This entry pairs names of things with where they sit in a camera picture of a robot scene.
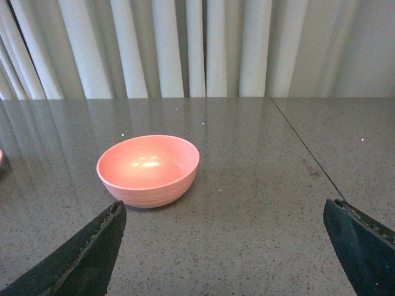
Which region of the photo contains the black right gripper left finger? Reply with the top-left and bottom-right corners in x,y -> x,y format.
1,201 -> 127,295

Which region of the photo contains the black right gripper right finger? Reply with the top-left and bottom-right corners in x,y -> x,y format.
323,199 -> 394,295

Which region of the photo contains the pink bowl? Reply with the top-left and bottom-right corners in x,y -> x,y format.
96,135 -> 200,208

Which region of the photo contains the white pleated curtain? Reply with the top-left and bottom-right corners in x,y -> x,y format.
1,1 -> 394,100

